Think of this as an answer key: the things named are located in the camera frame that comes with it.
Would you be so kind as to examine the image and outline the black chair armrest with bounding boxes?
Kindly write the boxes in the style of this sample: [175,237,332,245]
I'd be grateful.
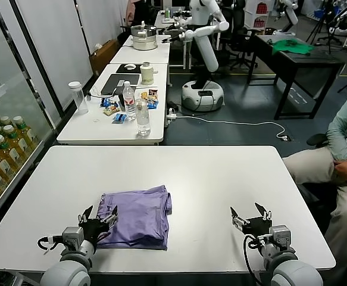
[307,133,329,147]

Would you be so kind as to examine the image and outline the white wheeled humanoid robot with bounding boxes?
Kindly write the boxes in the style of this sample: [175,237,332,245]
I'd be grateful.
[161,0,230,113]

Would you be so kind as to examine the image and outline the black table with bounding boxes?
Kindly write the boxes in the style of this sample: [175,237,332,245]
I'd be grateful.
[247,33,346,121]

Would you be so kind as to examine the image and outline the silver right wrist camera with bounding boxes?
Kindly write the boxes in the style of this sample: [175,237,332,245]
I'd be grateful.
[268,225,293,251]

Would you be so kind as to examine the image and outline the white table with pot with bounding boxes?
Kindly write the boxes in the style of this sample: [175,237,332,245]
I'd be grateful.
[108,33,172,65]

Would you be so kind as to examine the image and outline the glass door drinks cabinet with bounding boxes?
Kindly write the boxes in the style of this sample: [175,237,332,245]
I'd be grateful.
[0,0,65,231]

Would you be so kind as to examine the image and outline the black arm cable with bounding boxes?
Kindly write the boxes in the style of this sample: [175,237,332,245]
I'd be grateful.
[243,235,270,284]
[36,235,62,253]

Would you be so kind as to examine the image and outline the dark grey laptop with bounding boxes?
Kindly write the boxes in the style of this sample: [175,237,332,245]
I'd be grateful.
[100,73,141,97]

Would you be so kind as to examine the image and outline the black mouse pad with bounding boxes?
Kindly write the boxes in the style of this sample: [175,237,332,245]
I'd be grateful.
[115,63,145,74]

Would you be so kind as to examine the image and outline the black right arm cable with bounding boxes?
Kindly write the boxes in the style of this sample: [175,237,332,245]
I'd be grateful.
[243,235,270,284]

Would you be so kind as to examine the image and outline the clear tumbler white lid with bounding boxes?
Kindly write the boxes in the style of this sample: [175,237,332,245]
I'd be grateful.
[68,80,89,115]

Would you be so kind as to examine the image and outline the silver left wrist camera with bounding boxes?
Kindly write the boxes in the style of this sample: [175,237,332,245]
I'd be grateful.
[61,226,85,248]

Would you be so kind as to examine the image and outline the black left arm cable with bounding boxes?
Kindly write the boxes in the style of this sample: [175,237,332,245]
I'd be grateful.
[36,235,62,253]

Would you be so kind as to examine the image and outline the black tripod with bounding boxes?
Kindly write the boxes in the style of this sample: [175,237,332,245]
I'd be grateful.
[305,0,341,46]

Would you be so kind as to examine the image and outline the black office chair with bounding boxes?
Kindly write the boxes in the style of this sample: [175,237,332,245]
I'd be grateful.
[220,0,259,71]

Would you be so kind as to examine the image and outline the red label water bottle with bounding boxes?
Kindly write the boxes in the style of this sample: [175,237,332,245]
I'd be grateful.
[122,80,136,121]

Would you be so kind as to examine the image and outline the white power cable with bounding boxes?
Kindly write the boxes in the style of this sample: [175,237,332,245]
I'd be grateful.
[175,114,286,139]

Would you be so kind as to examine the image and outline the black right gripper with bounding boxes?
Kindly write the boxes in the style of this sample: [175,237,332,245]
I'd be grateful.
[230,202,273,237]

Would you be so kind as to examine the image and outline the large clear water bottle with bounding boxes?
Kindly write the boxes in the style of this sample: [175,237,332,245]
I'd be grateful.
[135,98,151,137]

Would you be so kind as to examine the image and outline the purple t-shirt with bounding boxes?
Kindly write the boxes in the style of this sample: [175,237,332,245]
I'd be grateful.
[95,184,173,251]

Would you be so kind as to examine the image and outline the white shelf red items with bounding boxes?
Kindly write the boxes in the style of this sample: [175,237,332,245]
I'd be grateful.
[251,0,271,29]

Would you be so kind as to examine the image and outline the white steamer pot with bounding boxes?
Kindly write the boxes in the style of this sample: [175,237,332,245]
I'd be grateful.
[130,20,158,51]

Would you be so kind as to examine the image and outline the brown cardboard box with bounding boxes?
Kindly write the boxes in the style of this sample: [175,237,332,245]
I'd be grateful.
[89,39,118,77]

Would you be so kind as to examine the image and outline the pink garment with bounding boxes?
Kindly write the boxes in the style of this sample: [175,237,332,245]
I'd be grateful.
[125,0,142,28]

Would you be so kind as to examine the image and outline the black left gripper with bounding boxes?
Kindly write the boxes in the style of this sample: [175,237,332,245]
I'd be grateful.
[77,205,120,244]

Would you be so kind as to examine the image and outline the white table with snacks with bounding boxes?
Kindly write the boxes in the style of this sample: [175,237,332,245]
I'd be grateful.
[55,63,168,146]

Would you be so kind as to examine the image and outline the seated person green jacket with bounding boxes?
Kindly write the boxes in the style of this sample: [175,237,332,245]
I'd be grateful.
[282,88,347,271]

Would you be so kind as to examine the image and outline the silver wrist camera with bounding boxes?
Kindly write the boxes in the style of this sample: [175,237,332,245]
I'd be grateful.
[268,225,293,251]
[61,226,85,248]

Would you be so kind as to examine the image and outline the green cloth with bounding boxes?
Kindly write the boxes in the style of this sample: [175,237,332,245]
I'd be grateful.
[271,38,315,56]

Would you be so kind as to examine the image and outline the cream lidded jar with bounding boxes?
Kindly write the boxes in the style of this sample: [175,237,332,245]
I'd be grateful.
[139,61,160,86]

